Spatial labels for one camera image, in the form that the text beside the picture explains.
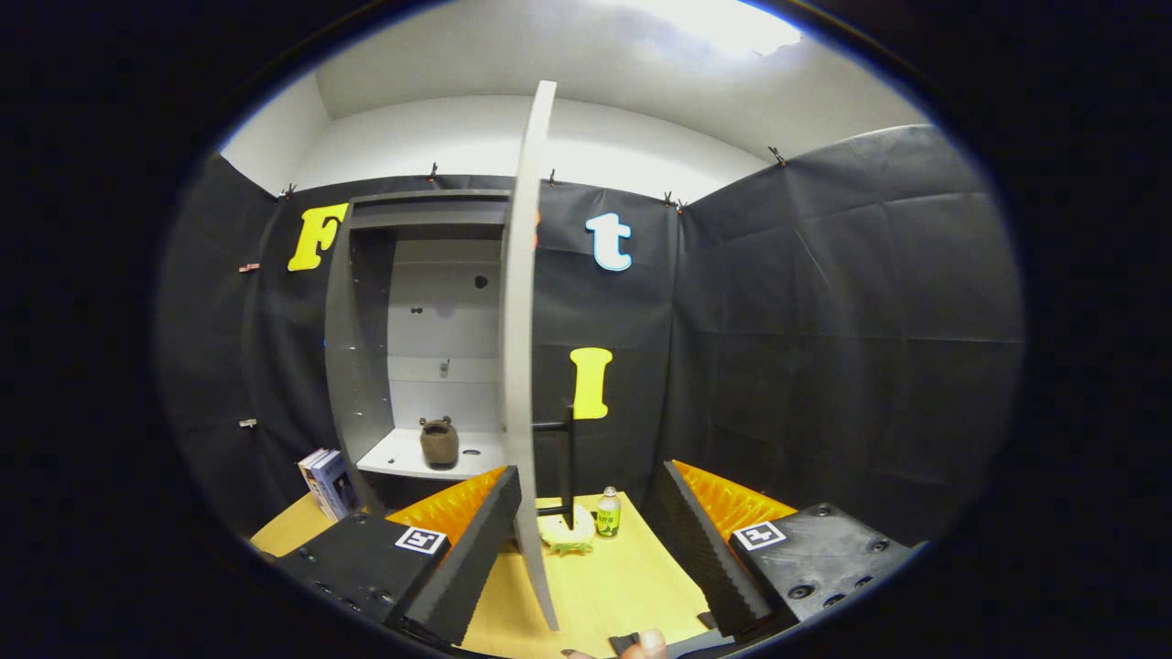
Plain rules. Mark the green drink bottle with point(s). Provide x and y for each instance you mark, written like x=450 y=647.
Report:
x=608 y=517

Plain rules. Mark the blue paperback book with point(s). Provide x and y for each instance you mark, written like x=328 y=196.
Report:
x=337 y=485

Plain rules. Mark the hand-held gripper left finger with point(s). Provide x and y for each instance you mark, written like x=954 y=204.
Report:
x=472 y=558

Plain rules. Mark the brown fuzzy shoe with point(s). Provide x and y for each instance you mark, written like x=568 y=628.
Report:
x=439 y=447

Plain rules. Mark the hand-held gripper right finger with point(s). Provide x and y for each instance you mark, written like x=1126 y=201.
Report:
x=710 y=558

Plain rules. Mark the beige shoe cabinet door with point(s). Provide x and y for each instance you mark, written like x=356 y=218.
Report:
x=520 y=320

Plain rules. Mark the grey shoe cabinet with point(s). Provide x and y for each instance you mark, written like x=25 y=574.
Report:
x=366 y=366

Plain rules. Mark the black backdrop cloth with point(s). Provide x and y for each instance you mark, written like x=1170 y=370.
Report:
x=824 y=366

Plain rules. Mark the white paperback book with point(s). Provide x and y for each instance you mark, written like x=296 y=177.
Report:
x=309 y=471

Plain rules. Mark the long ceiling light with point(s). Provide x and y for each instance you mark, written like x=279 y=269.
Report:
x=723 y=23

